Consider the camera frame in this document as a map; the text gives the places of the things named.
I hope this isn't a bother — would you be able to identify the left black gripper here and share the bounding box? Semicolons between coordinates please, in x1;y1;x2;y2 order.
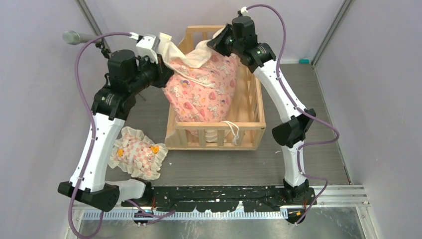
128;51;174;95

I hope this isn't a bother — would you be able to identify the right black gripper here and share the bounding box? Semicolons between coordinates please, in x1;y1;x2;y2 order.
205;23;241;57

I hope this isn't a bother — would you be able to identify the pink printed cushion with ties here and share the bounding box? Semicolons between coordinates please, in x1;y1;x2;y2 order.
159;32;240;144

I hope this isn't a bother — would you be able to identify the wooden slatted pet bed frame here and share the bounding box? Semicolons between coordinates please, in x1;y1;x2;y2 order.
165;26;266;150

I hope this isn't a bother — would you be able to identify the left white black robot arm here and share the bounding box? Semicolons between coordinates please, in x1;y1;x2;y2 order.
58;50;174;212

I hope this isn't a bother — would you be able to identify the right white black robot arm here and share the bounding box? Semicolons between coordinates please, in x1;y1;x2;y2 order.
207;16;316;205

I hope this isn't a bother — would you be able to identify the teal small block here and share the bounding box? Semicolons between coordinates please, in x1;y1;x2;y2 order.
299;59;310;64

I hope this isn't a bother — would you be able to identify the small checkered ruffled pillow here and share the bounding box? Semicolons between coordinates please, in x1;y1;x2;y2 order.
108;126;168;181

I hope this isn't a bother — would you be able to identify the silver microphone on tripod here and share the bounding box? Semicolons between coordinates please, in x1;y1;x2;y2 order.
62;30;111;59

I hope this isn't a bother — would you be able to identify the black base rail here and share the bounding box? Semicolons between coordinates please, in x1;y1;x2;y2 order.
139;186;316;213

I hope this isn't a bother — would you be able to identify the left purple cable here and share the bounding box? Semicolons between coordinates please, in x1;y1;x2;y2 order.
67;32;139;239

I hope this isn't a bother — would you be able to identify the purple cable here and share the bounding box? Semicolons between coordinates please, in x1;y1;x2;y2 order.
67;32;139;239
240;3;340;227

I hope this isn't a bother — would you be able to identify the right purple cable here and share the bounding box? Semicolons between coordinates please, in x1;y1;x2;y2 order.
240;3;340;227

